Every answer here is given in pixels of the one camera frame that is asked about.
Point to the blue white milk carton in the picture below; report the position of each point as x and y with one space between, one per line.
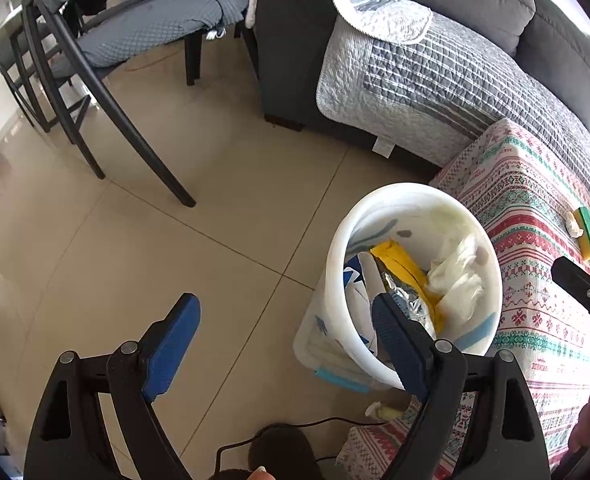
357 280

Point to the striped quilted armrest cover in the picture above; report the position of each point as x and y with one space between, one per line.
375 5

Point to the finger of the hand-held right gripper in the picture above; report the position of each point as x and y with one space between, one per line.
587 290

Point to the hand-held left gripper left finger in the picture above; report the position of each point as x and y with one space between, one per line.
167 350

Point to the yellow foil snack wrapper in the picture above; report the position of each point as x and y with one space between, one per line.
400 265

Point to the white plastic waste bin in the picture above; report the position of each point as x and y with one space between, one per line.
340 310

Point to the grey striped quilted blanket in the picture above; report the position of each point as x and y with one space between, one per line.
415 90

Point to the patterned red green tablecloth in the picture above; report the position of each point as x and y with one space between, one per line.
530 280

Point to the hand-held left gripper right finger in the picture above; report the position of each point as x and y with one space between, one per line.
400 345

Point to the small crumpled white tissue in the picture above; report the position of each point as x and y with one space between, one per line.
573 224

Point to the white tissues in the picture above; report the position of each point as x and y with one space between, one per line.
457 280

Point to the dark brown fuzzy cloth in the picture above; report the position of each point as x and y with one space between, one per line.
285 447

